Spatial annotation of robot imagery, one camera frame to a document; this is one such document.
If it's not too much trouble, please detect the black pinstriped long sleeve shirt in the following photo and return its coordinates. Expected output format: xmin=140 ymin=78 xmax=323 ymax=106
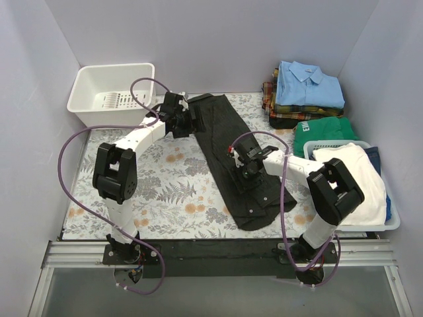
xmin=186 ymin=93 xmax=297 ymax=232

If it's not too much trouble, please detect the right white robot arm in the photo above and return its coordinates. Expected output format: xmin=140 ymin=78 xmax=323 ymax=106
xmin=228 ymin=139 xmax=365 ymax=263

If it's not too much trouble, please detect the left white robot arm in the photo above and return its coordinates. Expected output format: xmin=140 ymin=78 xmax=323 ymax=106
xmin=93 ymin=92 xmax=206 ymax=264

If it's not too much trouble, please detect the light grey laundry basket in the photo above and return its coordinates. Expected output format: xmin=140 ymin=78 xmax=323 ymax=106
xmin=303 ymin=140 xmax=401 ymax=232

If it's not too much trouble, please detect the plaid folded shirt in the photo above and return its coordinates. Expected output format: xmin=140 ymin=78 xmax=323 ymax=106
xmin=262 ymin=68 xmax=344 ymax=121

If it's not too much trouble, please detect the floral table mat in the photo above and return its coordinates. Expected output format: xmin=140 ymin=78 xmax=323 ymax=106
xmin=62 ymin=92 xmax=327 ymax=240

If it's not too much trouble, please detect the white plastic bin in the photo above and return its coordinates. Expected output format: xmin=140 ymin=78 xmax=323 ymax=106
xmin=67 ymin=63 xmax=155 ymax=126

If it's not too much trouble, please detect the light blue folded shirt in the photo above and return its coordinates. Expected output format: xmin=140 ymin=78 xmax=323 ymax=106
xmin=276 ymin=61 xmax=345 ymax=109

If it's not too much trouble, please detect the green folded shirt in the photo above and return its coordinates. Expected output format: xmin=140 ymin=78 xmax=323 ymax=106
xmin=293 ymin=117 xmax=359 ymax=158

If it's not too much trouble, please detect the white garment in basket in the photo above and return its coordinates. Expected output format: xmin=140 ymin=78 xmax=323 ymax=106
xmin=313 ymin=143 xmax=387 ymax=226

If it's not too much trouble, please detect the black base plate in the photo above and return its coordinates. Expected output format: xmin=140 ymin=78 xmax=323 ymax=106
xmin=102 ymin=238 xmax=340 ymax=280

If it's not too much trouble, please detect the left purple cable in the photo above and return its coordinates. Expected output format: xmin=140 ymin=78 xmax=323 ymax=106
xmin=58 ymin=77 xmax=166 ymax=295

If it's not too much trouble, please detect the aluminium rail frame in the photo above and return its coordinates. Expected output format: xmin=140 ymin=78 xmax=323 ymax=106
xmin=29 ymin=238 xmax=412 ymax=316

